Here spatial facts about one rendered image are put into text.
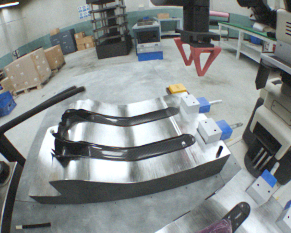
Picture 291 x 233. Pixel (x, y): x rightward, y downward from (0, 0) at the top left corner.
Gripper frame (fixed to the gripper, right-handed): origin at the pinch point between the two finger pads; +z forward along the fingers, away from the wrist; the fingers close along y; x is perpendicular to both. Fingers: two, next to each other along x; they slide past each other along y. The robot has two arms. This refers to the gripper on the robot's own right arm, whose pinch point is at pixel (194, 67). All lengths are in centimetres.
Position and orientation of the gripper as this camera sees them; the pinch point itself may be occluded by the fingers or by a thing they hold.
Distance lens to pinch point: 36.8
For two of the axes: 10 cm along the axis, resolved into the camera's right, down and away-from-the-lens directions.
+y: 1.9, 6.3, -7.6
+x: 9.8, -1.9, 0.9
